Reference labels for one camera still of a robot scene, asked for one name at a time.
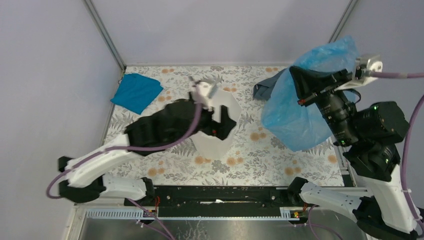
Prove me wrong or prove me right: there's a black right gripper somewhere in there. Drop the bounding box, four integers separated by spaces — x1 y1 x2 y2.
285 63 358 143

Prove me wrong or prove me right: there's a bright blue cloth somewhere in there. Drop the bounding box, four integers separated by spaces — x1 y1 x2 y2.
110 73 164 115

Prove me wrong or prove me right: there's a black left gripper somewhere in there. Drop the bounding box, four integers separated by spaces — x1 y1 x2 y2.
170 91 237 146

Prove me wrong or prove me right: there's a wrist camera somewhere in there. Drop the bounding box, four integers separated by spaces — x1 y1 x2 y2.
188 76 218 111
335 54 383 91

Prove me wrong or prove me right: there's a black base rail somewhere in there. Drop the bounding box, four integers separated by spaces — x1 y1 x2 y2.
123 185 312 208

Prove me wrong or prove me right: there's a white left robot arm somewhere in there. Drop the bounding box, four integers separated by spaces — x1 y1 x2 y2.
58 99 237 206

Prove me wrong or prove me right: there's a white trash bin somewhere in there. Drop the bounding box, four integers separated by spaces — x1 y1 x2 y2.
190 89 242 160

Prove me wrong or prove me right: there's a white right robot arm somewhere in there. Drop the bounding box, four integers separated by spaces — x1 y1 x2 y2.
286 66 424 240

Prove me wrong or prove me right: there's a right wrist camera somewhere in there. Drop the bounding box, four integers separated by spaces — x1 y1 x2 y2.
335 54 383 91

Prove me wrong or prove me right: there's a grey-blue cloth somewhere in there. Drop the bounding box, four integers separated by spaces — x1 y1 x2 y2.
252 71 283 101

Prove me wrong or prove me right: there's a blue plastic trash bag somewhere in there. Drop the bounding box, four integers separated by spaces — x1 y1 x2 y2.
261 35 359 152

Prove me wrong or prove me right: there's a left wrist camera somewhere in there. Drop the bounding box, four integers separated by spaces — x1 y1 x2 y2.
188 76 218 111

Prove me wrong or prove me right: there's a floral table cloth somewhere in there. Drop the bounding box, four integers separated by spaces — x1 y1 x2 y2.
111 66 345 187

